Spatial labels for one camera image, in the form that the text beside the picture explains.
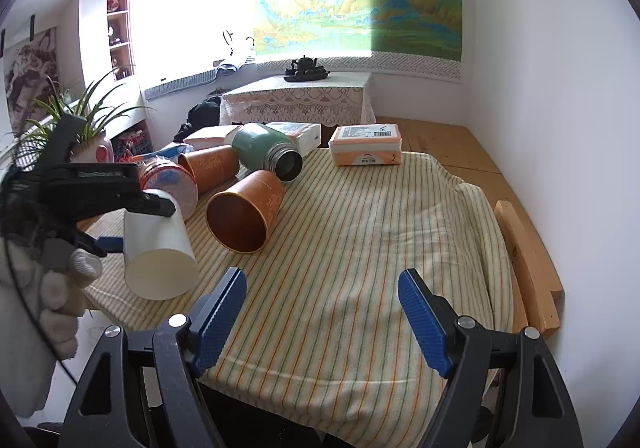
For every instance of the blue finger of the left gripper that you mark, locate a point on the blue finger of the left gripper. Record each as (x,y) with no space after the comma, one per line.
(111,244)

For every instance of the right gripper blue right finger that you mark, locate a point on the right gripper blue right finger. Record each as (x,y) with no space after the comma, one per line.
(458,349)

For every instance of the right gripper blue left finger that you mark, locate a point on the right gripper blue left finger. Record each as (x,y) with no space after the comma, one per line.
(184,348)

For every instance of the red clear plastic cup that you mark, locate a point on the red clear plastic cup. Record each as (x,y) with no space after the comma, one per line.
(163,174)

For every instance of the orange paper cup rear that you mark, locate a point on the orange paper cup rear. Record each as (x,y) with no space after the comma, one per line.
(211,167)

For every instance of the orange paper cup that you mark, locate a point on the orange paper cup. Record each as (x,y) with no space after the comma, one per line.
(241,217)
(211,167)

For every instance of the orange paper cup front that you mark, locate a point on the orange paper cup front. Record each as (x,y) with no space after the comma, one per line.
(241,217)

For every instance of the white gloved left hand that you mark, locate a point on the white gloved left hand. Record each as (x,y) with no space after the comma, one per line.
(40,311)

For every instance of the potted spider plant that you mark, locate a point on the potted spider plant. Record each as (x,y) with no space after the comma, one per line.
(97,106)

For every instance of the striped tablecloth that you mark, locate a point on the striped tablecloth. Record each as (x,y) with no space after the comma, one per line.
(321,337)

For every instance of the blue orange drink can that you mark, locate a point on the blue orange drink can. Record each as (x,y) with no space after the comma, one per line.
(171,152)

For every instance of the tissue pack left white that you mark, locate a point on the tissue pack left white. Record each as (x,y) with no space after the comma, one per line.
(208,137)

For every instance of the black bag on floor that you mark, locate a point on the black bag on floor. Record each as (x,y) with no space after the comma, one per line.
(205,114)

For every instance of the green thermos bottle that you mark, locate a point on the green thermos bottle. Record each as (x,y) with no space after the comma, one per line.
(259,147)

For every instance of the tissue pack right orange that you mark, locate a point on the tissue pack right orange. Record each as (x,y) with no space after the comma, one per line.
(366,144)

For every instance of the white pink bookshelf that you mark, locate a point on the white pink bookshelf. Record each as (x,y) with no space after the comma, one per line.
(104,39)

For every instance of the tissue pack middle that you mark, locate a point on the tissue pack middle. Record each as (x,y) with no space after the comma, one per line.
(306,136)

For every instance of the lace covered side table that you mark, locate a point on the lace covered side table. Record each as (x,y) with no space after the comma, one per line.
(344,98)

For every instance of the black teapot on tray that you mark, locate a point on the black teapot on tray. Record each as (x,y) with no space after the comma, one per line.
(305,69)

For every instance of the ink painting wall scroll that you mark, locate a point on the ink painting wall scroll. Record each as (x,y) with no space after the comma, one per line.
(27,67)

